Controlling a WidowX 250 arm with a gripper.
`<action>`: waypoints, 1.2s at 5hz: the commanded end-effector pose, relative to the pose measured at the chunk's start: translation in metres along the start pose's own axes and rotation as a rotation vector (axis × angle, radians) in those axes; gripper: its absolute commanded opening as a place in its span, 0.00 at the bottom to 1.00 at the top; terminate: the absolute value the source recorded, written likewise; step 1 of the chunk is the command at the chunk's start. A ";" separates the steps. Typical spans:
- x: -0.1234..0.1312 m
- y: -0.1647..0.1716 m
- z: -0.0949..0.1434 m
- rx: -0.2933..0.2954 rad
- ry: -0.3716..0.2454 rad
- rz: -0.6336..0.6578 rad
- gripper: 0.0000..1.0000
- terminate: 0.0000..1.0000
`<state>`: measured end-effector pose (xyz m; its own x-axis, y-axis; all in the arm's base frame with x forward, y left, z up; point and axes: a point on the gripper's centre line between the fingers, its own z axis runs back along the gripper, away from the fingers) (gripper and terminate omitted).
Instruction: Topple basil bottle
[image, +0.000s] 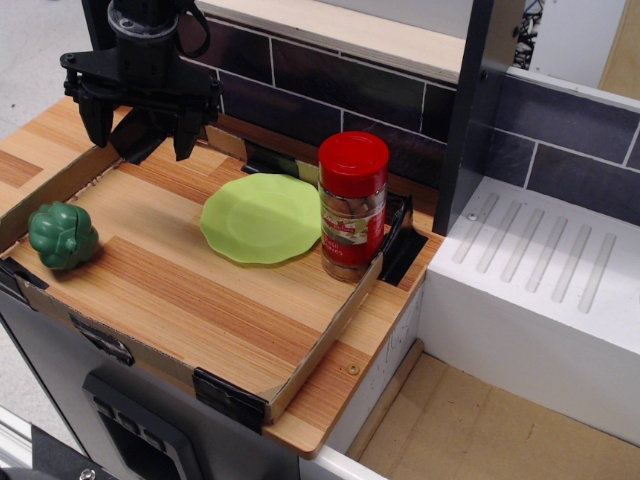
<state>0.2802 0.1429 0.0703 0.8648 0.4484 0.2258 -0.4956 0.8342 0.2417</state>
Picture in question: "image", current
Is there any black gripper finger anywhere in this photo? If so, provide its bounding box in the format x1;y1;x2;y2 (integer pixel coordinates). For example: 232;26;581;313
79;97;114;148
173;111;210;161

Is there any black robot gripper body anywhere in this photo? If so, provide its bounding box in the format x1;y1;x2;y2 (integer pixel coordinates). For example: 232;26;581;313
60;19;220;118

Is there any red-lidded basil spice bottle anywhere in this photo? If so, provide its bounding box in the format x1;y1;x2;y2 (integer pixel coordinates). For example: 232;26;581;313
318;131;389;282

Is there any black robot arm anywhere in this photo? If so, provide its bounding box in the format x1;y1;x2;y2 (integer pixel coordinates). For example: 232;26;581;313
60;1;221;164

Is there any light green plastic plate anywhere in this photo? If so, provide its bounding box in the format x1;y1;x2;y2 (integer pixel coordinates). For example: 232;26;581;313
200;173;321;265

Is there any green toy bell pepper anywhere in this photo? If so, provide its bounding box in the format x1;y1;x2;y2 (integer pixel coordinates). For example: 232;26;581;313
28;202;99;271

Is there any grey oven front panel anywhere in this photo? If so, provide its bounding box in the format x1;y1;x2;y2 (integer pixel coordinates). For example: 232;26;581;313
81;369;202;480

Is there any white sink drainboard unit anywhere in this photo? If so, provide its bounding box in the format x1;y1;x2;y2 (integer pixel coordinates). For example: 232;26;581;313
418;178;639;443

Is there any black cable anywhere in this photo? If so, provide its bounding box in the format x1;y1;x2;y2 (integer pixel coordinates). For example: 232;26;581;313
172;0;212;60

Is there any dark grey vertical post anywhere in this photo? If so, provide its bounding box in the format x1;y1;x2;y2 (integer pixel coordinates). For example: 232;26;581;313
433;0;524;236

